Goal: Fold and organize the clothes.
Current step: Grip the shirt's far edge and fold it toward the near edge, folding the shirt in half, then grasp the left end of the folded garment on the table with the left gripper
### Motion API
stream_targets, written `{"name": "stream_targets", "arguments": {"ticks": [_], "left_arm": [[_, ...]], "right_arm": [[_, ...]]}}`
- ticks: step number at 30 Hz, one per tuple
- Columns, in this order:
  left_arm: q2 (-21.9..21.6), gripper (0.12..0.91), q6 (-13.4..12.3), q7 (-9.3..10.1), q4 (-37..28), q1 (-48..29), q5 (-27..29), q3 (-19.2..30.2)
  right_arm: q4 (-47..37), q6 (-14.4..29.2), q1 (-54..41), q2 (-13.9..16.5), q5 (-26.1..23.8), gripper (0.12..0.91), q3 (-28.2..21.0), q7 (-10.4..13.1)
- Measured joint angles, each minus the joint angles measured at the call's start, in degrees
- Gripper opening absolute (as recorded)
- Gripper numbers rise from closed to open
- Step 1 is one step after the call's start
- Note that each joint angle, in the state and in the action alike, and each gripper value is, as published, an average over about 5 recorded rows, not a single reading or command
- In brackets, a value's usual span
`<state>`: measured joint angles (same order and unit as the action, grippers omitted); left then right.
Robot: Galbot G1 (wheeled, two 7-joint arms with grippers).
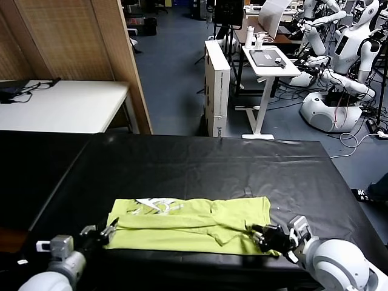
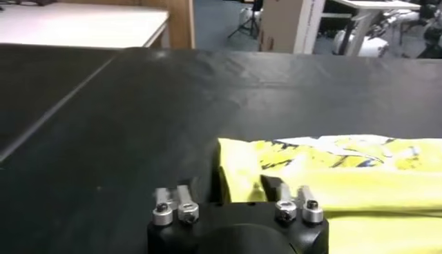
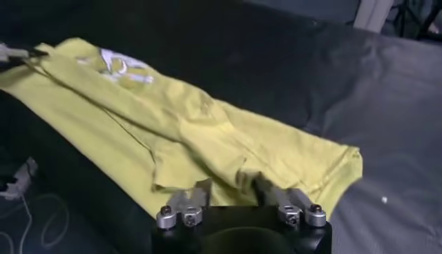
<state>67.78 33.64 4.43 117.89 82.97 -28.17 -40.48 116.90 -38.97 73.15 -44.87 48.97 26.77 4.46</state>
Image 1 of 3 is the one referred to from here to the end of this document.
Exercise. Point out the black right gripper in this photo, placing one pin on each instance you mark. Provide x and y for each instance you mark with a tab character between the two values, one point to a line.
277	239

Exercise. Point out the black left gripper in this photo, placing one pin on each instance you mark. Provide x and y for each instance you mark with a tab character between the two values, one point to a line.
89	242

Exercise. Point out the yellow-green t-shirt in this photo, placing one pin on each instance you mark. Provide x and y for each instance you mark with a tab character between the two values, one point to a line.
182	233

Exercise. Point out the white grey robot right arm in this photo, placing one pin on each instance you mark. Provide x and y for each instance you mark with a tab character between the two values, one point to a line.
333	263

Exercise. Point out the white grey robot left arm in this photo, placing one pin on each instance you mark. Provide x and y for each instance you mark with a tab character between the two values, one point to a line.
66	266

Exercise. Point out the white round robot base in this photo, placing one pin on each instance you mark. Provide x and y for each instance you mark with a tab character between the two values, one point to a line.
327	115

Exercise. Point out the black side table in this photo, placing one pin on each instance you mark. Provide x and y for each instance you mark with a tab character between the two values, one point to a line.
30	169

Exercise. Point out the black white sneaker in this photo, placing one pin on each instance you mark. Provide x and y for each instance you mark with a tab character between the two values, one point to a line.
360	195

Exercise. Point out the white rectangular table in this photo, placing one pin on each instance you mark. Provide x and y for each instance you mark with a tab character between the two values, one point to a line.
66	106

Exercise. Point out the blue jeans leg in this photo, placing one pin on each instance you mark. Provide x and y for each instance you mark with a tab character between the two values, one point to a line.
380	189

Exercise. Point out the tall white cardboard box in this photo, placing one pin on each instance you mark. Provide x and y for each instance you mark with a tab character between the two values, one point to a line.
216	88

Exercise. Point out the white standing desk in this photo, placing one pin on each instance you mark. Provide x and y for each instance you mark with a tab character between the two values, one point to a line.
272	71

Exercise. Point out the black flat device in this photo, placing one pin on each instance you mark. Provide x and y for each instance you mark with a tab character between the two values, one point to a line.
7	91

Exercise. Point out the small black adapter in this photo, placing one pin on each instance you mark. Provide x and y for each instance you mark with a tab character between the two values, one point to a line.
280	62

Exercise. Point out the grey closed laptop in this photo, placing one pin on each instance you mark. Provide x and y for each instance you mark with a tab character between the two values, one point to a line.
265	57

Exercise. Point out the black tripod stand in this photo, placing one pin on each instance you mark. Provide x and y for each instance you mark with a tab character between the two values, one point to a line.
231	45

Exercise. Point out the white cup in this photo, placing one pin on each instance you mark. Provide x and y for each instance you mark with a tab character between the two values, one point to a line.
259	41

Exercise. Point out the wooden partition screen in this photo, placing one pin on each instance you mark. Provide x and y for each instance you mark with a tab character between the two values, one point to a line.
60	39

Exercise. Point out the white bottle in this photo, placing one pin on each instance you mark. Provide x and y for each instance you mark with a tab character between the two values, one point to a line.
248	36

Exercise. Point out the brown wooden desk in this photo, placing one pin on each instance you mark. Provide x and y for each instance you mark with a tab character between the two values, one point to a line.
288	38

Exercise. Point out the white humanoid robot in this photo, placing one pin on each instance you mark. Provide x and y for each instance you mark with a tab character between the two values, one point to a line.
348	48

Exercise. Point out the black bin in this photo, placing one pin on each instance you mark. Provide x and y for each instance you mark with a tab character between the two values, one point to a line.
150	26

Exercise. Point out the white curved panel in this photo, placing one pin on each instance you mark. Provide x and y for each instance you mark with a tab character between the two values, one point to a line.
272	16

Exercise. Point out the black monitor screen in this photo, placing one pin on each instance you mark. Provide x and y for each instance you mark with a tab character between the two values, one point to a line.
228	12

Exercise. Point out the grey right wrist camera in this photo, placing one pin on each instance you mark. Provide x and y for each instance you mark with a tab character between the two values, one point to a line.
300	227

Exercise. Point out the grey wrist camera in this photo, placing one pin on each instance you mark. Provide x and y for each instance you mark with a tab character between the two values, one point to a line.
300	227
59	245

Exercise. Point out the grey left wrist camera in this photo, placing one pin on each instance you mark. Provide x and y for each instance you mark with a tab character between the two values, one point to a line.
59	245

